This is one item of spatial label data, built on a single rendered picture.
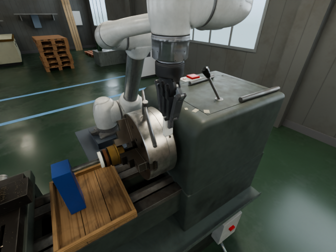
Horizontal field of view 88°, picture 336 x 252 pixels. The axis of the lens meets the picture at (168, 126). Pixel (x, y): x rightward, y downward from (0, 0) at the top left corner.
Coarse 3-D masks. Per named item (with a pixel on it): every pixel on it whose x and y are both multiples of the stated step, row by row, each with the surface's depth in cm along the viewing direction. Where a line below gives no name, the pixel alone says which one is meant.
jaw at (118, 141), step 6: (120, 120) 74; (126, 120) 75; (120, 126) 74; (126, 126) 75; (120, 132) 74; (126, 132) 75; (120, 138) 74; (126, 138) 75; (132, 138) 76; (120, 144) 74
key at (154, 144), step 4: (144, 96) 68; (144, 108) 63; (144, 112) 62; (148, 116) 59; (148, 120) 56; (148, 124) 54; (148, 128) 53; (152, 132) 50; (152, 136) 48; (152, 140) 47; (152, 144) 46; (156, 144) 46
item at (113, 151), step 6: (114, 144) 73; (102, 150) 71; (108, 150) 70; (114, 150) 71; (120, 150) 73; (102, 156) 69; (108, 156) 70; (114, 156) 70; (108, 162) 70; (114, 162) 71; (120, 162) 72
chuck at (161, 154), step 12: (132, 120) 69; (156, 120) 70; (132, 132) 74; (144, 132) 66; (156, 132) 67; (132, 144) 82; (144, 144) 64; (144, 156) 69; (156, 156) 67; (168, 156) 70; (156, 168) 69
